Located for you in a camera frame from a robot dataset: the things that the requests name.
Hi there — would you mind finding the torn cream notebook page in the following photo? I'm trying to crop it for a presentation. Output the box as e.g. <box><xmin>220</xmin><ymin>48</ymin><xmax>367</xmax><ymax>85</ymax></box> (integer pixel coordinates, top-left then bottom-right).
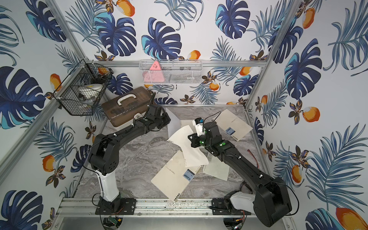
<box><xmin>168</xmin><ymin>126</ymin><xmax>209</xmax><ymax>168</ymax></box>

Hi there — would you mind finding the large cream notebook blue label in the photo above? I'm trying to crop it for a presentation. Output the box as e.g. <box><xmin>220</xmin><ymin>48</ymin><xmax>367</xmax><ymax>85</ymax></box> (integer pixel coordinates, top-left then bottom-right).
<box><xmin>151</xmin><ymin>150</ymin><xmax>201</xmax><ymax>202</ymax></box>

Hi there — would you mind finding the cream spiral notebook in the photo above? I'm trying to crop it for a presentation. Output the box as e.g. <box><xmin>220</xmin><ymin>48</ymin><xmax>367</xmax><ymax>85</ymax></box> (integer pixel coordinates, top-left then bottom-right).
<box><xmin>165</xmin><ymin>109</ymin><xmax>196</xmax><ymax>137</ymax></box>

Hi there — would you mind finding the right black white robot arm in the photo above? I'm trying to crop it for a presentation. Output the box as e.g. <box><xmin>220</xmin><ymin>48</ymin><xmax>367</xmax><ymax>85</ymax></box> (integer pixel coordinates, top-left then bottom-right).
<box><xmin>188</xmin><ymin>117</ymin><xmax>296</xmax><ymax>227</ymax></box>

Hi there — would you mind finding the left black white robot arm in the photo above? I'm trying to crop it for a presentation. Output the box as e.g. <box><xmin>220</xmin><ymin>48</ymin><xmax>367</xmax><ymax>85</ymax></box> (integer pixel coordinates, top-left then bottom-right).
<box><xmin>88</xmin><ymin>94</ymin><xmax>171</xmax><ymax>203</ymax></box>

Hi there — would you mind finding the cream notebook back right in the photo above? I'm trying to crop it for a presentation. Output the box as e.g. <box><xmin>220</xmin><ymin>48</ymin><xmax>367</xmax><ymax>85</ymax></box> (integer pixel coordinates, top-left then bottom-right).
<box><xmin>215</xmin><ymin>109</ymin><xmax>253</xmax><ymax>141</ymax></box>

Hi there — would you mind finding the pale green spiral notebook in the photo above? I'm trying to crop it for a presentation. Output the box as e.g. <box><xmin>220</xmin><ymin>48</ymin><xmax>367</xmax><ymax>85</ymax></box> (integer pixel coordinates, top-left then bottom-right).
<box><xmin>203</xmin><ymin>153</ymin><xmax>230</xmax><ymax>181</ymax></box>

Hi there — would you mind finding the brown lid storage box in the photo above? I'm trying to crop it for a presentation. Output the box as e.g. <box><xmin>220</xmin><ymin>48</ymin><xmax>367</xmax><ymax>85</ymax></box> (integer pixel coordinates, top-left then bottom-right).
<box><xmin>101</xmin><ymin>87</ymin><xmax>152</xmax><ymax>130</ymax></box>

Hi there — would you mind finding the pink triangle item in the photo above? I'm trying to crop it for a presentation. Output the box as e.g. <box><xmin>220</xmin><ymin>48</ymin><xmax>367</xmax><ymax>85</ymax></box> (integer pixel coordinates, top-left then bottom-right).
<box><xmin>143</xmin><ymin>61</ymin><xmax>165</xmax><ymax>84</ymax></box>

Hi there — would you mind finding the white bowl in basket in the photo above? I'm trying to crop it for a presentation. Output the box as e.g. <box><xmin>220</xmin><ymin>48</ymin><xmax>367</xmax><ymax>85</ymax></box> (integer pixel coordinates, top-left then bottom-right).
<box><xmin>78</xmin><ymin>84</ymin><xmax>103</xmax><ymax>100</ymax></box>

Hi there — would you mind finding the green circuit board left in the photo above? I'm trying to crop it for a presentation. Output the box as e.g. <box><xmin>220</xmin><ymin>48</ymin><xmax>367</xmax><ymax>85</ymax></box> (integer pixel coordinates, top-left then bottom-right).
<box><xmin>103</xmin><ymin>217</ymin><xmax>122</xmax><ymax>228</ymax></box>

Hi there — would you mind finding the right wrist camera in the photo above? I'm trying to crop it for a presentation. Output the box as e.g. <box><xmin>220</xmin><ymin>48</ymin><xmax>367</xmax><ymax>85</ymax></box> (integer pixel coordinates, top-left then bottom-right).
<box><xmin>193</xmin><ymin>117</ymin><xmax>204</xmax><ymax>137</ymax></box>

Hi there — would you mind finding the white mesh wall shelf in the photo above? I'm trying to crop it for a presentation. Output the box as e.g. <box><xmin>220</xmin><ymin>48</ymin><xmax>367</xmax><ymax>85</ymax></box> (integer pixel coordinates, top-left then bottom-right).
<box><xmin>139</xmin><ymin>59</ymin><xmax>203</xmax><ymax>85</ymax></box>

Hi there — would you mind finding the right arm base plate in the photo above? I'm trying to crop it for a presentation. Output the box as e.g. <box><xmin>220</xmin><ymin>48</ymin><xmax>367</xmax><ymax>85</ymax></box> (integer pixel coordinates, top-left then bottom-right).
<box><xmin>209</xmin><ymin>198</ymin><xmax>251</xmax><ymax>216</ymax></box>

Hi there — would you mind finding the black wire basket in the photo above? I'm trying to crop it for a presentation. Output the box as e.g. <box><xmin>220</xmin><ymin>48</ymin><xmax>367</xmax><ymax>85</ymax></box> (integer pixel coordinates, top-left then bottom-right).
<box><xmin>53</xmin><ymin>59</ymin><xmax>114</xmax><ymax>116</ymax></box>

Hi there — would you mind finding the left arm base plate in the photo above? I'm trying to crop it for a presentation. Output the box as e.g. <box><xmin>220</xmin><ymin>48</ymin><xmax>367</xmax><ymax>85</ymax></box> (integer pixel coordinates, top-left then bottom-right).
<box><xmin>95</xmin><ymin>197</ymin><xmax>137</xmax><ymax>215</ymax></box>

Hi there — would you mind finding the aluminium front rail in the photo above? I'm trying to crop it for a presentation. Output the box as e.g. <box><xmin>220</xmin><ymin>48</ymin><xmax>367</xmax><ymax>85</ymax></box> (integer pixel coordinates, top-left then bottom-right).
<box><xmin>56</xmin><ymin>198</ymin><xmax>242</xmax><ymax>218</ymax></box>

